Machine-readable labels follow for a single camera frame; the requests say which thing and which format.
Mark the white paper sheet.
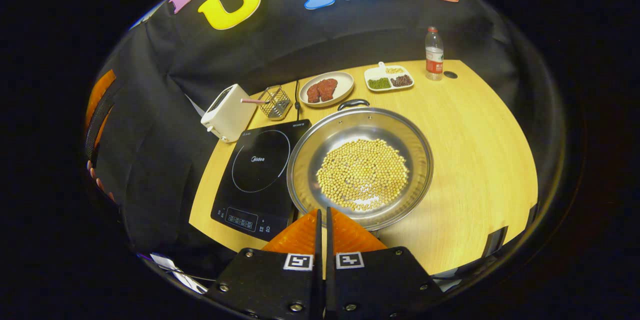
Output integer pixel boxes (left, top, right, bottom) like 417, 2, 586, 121
149, 252, 208, 295

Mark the raw red meat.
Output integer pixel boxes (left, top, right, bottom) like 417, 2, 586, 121
306, 78, 339, 104

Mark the pile of soybeans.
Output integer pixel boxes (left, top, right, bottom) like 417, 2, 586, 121
316, 138, 410, 212

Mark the black table edge bracket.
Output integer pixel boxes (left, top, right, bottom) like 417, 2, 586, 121
482, 226, 509, 261

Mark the white divided dish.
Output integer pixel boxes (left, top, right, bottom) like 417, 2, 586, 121
364, 61, 415, 93

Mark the clear plastic water bottle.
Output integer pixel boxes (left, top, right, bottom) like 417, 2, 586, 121
425, 26, 445, 81

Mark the white toaster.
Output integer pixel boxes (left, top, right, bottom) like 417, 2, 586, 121
201, 84, 258, 143

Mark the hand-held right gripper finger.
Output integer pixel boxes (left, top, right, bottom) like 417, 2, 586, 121
325, 206, 444, 320
206, 208, 324, 320

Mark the stainless steel pot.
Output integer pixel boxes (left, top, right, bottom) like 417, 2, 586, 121
286, 99, 435, 232

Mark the round beige plate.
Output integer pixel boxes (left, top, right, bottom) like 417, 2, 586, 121
299, 71, 355, 108

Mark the black induction cooktop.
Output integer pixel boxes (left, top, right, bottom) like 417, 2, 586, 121
210, 119, 312, 242

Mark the small wire basket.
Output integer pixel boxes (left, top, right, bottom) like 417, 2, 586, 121
241, 85, 293, 121

